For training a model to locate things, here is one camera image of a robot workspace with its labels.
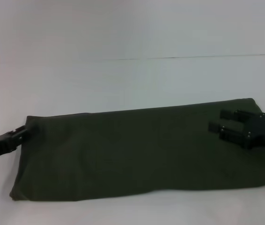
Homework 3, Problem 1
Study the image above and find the dark green FREE t-shirt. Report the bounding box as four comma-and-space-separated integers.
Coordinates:
8, 97, 265, 202

